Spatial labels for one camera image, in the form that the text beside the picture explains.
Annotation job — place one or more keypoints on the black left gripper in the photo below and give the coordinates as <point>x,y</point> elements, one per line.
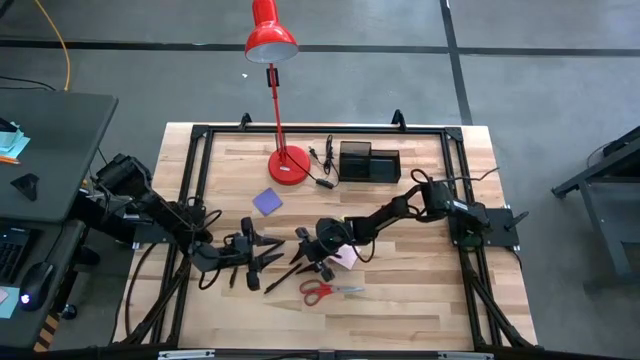
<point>235,252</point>

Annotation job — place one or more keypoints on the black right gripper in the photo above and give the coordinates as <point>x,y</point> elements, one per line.
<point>332,237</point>

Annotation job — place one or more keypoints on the black pen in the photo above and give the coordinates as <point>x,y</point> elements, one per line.
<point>233,280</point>
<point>280,282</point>

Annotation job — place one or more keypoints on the pink sticky note pad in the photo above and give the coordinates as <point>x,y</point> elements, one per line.
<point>350,260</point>

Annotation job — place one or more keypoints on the purple sticky note pad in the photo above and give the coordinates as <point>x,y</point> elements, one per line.
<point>267,201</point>

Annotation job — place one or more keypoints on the black mesh desk organizer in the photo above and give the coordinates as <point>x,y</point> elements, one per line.
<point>370,170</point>

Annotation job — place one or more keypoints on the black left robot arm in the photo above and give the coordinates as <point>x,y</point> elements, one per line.
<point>165,212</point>

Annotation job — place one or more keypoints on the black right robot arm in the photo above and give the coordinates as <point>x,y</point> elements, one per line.
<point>390,212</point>

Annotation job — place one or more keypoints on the red desk lamp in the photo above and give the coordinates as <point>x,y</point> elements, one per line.
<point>289,167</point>

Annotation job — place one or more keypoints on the black computer mouse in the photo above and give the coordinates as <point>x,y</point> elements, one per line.
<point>36,285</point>

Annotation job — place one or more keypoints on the yellow black hazard tape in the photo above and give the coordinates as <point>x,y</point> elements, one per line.
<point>46,332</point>

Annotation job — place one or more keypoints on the dark grey desk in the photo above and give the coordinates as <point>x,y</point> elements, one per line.
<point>60,140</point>

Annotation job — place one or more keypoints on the black keyboard desk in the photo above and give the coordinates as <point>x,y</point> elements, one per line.
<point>30,330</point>

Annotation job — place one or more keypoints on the black triangular stand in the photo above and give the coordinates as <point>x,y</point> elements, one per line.
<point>27,186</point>

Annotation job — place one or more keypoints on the black keyboard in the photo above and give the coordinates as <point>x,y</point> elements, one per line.
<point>12,250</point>

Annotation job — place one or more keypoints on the light blue paper sheet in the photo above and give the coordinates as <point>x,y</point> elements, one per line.
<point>10,307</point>

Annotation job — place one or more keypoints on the small pink note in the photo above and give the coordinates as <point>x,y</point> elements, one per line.
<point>3,296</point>

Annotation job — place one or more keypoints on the orange pencil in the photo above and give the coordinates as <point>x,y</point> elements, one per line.
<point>10,160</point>

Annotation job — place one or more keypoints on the light blue paper stack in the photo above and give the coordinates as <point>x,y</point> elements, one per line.
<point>12,145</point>

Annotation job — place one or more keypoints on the dark metal cart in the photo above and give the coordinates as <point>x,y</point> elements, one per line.
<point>605,220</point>

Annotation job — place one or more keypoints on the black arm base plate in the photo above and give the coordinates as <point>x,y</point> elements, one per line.
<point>155,235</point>
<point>500,227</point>

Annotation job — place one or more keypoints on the black aluminium table frame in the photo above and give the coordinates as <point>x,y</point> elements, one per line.
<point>325,129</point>

